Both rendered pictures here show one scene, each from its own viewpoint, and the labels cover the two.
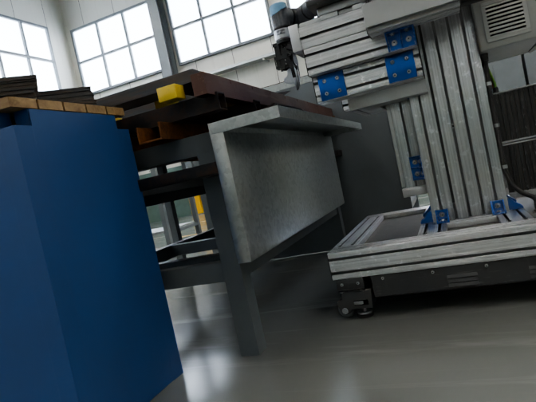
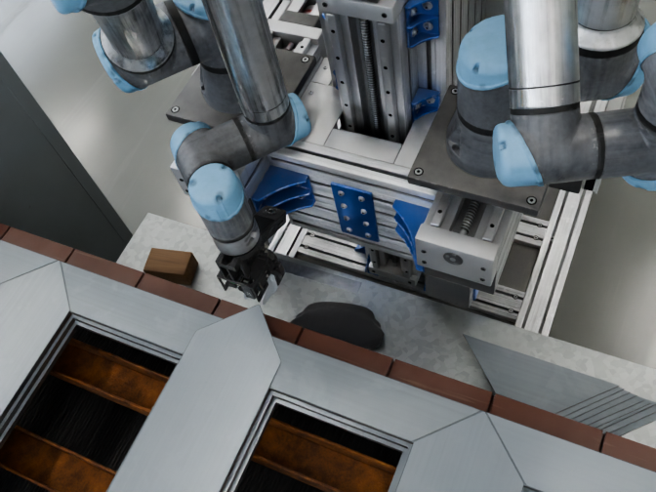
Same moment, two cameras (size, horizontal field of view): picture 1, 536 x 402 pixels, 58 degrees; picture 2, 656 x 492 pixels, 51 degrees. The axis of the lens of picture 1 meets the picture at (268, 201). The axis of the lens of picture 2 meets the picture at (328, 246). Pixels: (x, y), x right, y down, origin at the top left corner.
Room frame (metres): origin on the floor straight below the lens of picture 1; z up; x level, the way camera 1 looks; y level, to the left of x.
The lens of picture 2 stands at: (1.75, 0.38, 1.98)
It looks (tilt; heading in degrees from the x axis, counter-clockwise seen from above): 57 degrees down; 286
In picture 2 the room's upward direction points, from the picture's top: 16 degrees counter-clockwise
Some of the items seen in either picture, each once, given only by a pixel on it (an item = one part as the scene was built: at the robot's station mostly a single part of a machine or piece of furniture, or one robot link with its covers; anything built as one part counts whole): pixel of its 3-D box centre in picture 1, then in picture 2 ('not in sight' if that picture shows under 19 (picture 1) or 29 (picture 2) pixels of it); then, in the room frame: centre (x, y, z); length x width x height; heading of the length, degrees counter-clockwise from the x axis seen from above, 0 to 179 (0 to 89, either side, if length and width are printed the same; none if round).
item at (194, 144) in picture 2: (301, 15); (210, 154); (2.10, -0.31, 1.15); 0.11 x 0.11 x 0.08; 28
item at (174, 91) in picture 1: (171, 93); not in sight; (1.37, 0.20, 0.79); 0.06 x 0.05 x 0.04; 69
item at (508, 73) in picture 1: (498, 104); not in sight; (9.40, -4.75, 0.98); 1.00 x 0.48 x 1.95; 69
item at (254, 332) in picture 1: (230, 243); not in sight; (1.45, 0.14, 0.34); 0.06 x 0.06 x 0.68; 69
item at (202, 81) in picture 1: (287, 104); (260, 328); (2.09, -0.17, 0.80); 1.62 x 0.04 x 0.06; 159
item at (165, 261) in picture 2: not in sight; (171, 266); (2.33, -0.37, 0.71); 0.10 x 0.06 x 0.05; 171
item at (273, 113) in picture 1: (308, 127); (385, 334); (1.86, -0.21, 0.67); 1.30 x 0.20 x 0.03; 159
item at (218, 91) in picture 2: not in sight; (233, 65); (2.11, -0.58, 1.09); 0.15 x 0.15 x 0.10
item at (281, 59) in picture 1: (285, 55); (245, 260); (2.07, -0.20, 1.00); 0.09 x 0.08 x 0.12; 69
